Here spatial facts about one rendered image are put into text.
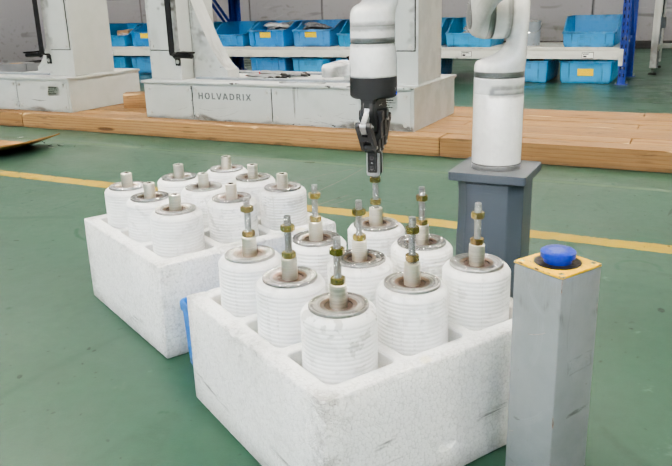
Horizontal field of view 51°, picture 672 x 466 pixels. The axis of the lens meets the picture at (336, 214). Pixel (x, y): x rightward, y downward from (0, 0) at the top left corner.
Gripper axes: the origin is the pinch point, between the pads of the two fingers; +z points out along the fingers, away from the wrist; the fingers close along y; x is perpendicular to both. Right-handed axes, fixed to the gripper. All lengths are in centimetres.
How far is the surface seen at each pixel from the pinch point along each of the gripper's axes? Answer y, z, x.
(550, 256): -29.5, 2.9, -29.6
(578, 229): 86, 36, -32
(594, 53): 434, 15, -32
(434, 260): -10.8, 11.9, -12.3
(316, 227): -10.5, 8.3, 6.5
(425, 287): -25.2, 10.2, -14.2
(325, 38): 465, 4, 182
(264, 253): -18.5, 10.3, 11.8
